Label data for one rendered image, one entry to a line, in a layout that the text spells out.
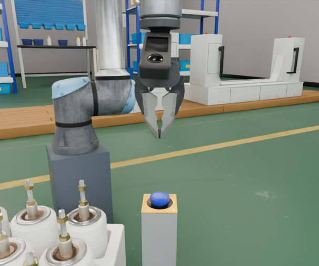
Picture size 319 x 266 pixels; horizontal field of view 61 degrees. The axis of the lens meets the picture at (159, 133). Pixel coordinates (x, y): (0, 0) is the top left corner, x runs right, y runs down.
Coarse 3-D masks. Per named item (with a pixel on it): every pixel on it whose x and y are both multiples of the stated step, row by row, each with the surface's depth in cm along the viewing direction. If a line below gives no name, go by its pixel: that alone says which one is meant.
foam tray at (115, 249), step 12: (60, 228) 69; (108, 228) 69; (120, 228) 69; (108, 240) 69; (120, 240) 65; (108, 252) 61; (120, 252) 65; (96, 264) 57; (108, 264) 57; (120, 264) 65
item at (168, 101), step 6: (168, 96) 49; (174, 96) 49; (162, 102) 49; (168, 102) 49; (174, 102) 49; (168, 108) 49; (174, 108) 49; (168, 114) 50; (174, 114) 50; (162, 120) 50; (168, 120) 50; (162, 126) 50; (168, 126) 51; (162, 132) 51
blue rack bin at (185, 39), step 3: (180, 36) 547; (183, 36) 549; (186, 36) 552; (189, 36) 555; (180, 39) 549; (183, 39) 551; (186, 39) 554; (189, 39) 557; (180, 42) 551; (183, 42) 552; (186, 42) 556; (189, 42) 559
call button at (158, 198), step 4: (156, 192) 56; (160, 192) 56; (164, 192) 56; (152, 196) 55; (156, 196) 55; (160, 196) 55; (164, 196) 55; (168, 196) 55; (152, 200) 54; (156, 200) 53; (160, 200) 53; (164, 200) 54; (168, 200) 54; (156, 204) 54; (160, 204) 54; (164, 204) 54
